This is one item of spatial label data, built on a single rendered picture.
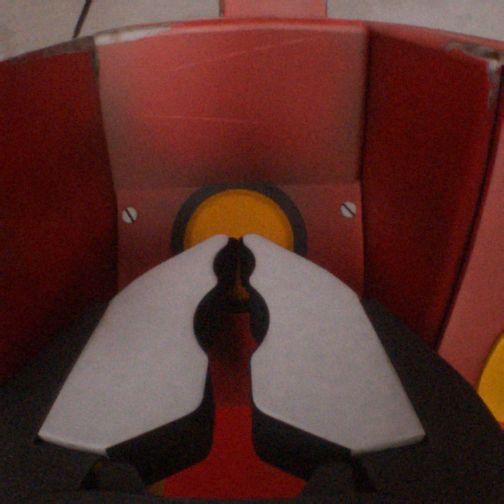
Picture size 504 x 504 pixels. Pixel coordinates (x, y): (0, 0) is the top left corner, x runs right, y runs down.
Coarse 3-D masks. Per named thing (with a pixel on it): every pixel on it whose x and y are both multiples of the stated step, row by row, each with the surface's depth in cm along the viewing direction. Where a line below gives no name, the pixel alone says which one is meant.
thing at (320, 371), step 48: (240, 240) 12; (288, 288) 9; (336, 288) 9; (288, 336) 8; (336, 336) 8; (288, 384) 7; (336, 384) 7; (384, 384) 7; (288, 432) 6; (336, 432) 6; (384, 432) 6
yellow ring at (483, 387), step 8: (496, 344) 8; (496, 352) 9; (488, 360) 9; (496, 360) 9; (488, 368) 9; (496, 368) 9; (480, 376) 9; (488, 376) 9; (496, 376) 9; (480, 384) 9; (488, 384) 9; (496, 384) 9; (480, 392) 9; (488, 392) 9; (496, 392) 10; (488, 400) 10; (496, 400) 10; (496, 408) 10; (496, 416) 10
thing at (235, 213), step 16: (224, 192) 14; (240, 192) 14; (256, 192) 14; (208, 208) 14; (224, 208) 14; (240, 208) 14; (256, 208) 14; (272, 208) 14; (192, 224) 14; (208, 224) 14; (224, 224) 14; (240, 224) 14; (256, 224) 14; (272, 224) 14; (288, 224) 14; (192, 240) 14; (272, 240) 14; (288, 240) 14; (240, 288) 14
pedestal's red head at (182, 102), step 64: (0, 64) 7; (64, 64) 10; (128, 64) 12; (192, 64) 12; (256, 64) 12; (320, 64) 12; (384, 64) 11; (448, 64) 7; (0, 128) 7; (64, 128) 10; (128, 128) 13; (192, 128) 13; (256, 128) 13; (320, 128) 13; (384, 128) 12; (448, 128) 7; (0, 192) 7; (64, 192) 10; (128, 192) 14; (192, 192) 14; (320, 192) 14; (384, 192) 12; (448, 192) 8; (0, 256) 7; (64, 256) 10; (128, 256) 14; (320, 256) 14; (384, 256) 12; (448, 256) 8; (0, 320) 7; (64, 320) 10; (448, 320) 8; (0, 384) 7
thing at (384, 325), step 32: (384, 320) 8; (416, 352) 7; (416, 384) 7; (448, 384) 7; (448, 416) 6; (480, 416) 6; (416, 448) 5; (448, 448) 5; (480, 448) 5; (384, 480) 5; (416, 480) 5; (448, 480) 5; (480, 480) 5
